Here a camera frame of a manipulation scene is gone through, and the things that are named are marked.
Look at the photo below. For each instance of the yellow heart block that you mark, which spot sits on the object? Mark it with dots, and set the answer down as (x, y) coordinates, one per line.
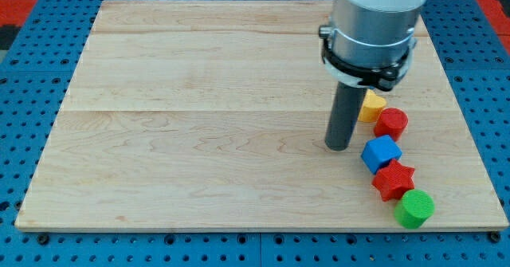
(372, 107)

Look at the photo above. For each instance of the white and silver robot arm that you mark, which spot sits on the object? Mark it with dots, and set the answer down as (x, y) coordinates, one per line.
(373, 33)

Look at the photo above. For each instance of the light wooden board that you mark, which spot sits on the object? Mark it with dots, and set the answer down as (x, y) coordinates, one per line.
(202, 116)

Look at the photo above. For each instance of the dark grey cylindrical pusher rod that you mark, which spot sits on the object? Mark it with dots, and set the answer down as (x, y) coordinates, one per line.
(344, 116)

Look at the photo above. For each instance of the blue cube block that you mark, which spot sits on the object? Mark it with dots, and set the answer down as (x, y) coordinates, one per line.
(378, 152)

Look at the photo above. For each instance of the red cylinder block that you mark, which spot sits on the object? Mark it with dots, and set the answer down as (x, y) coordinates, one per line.
(391, 122)

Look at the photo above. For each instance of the red star block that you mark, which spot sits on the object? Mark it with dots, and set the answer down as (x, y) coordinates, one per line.
(393, 180)

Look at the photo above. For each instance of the green cylinder block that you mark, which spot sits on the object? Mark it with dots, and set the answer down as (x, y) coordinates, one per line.
(414, 208)

